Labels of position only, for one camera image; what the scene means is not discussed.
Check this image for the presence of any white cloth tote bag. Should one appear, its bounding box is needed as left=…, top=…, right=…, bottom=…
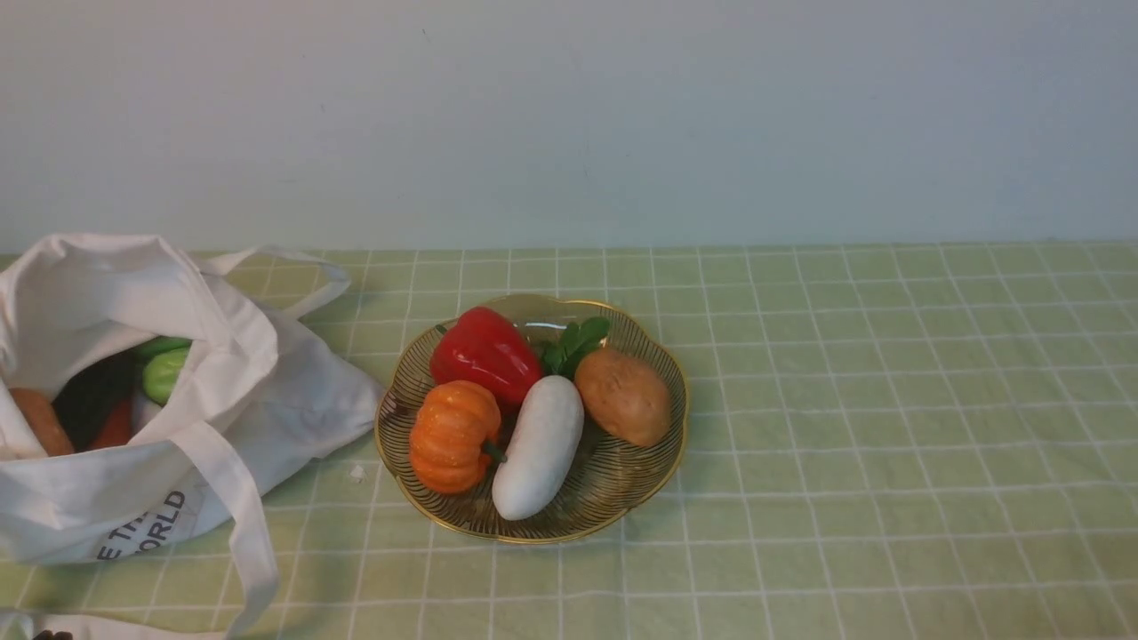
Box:
left=3, top=233, right=381, bottom=639

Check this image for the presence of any green leafy herb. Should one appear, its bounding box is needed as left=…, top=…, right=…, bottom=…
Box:
left=541, top=315, right=610, bottom=380

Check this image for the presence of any red bell pepper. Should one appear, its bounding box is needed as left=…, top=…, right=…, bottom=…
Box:
left=429, top=307, right=543, bottom=413

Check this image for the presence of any brown potato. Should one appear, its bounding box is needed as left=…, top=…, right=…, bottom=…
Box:
left=574, top=348, right=671, bottom=448

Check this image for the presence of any white radish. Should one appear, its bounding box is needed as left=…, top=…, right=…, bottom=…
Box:
left=492, top=374, right=584, bottom=520

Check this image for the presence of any small orange pumpkin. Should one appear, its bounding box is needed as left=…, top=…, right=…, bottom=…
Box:
left=409, top=380, right=508, bottom=495

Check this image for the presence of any green checkered tablecloth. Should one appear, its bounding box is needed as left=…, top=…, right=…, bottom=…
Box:
left=0, top=240, right=1138, bottom=640

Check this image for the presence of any green cucumber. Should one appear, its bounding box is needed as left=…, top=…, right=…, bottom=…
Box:
left=131, top=336, right=193, bottom=407

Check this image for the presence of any red tomato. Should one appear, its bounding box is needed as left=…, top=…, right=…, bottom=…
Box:
left=88, top=396, right=133, bottom=451

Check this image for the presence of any dark purple eggplant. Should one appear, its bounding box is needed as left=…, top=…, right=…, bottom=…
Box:
left=52, top=352, right=137, bottom=452

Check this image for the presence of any orange carrot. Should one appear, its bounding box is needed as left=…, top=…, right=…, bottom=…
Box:
left=9, top=388, right=75, bottom=457

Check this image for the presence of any gold wire fruit bowl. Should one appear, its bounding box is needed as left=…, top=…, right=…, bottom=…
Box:
left=376, top=294, right=691, bottom=544

